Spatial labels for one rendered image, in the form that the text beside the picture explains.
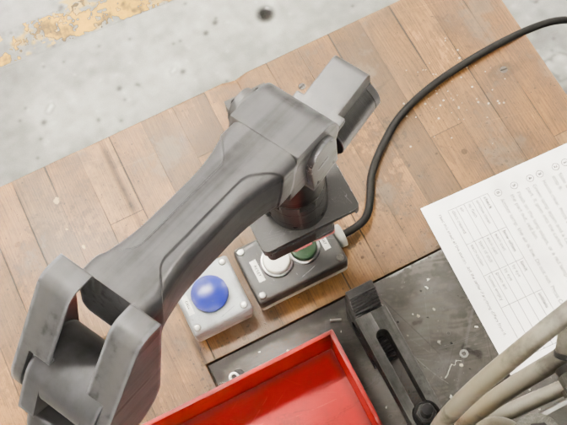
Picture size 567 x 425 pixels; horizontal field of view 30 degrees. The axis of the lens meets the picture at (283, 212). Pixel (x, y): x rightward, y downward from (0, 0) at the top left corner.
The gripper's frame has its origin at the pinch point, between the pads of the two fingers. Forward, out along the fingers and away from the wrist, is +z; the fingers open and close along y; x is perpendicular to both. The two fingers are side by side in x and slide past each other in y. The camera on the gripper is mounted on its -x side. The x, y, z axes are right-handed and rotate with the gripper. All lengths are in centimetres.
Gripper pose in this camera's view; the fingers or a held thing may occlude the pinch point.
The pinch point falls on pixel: (304, 234)
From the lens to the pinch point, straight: 109.6
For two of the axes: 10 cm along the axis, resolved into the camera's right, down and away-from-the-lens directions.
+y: -8.9, 4.4, -0.9
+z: 0.8, 3.5, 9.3
